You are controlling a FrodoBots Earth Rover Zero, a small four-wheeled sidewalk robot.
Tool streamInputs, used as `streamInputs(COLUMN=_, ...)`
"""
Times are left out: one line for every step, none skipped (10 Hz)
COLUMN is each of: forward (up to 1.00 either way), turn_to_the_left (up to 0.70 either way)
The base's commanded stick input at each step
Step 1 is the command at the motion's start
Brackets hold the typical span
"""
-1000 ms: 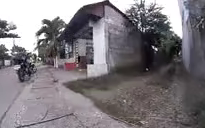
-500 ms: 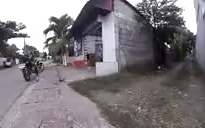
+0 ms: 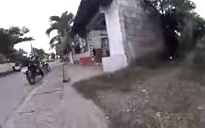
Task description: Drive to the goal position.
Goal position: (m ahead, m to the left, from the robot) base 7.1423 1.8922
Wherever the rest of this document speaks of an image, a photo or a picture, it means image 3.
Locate red gate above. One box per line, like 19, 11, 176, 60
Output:
79, 56, 94, 66

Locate short pole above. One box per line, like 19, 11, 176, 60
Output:
61, 63, 70, 83

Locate grey concrete building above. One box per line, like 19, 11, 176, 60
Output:
71, 0, 168, 74

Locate palm tree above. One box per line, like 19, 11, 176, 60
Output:
44, 10, 76, 64

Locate dry grass patch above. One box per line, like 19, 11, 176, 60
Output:
71, 61, 205, 128

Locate pale concrete path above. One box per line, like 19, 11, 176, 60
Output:
2, 63, 108, 128

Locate dark motorcycle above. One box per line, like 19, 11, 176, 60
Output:
24, 56, 52, 86

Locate white car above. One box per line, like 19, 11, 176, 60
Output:
11, 62, 29, 75

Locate trees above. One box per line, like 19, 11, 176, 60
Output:
0, 25, 35, 66
146, 0, 205, 63

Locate grey road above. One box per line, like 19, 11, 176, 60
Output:
0, 65, 54, 128

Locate pale low wall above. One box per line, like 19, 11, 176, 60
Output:
0, 62, 15, 78

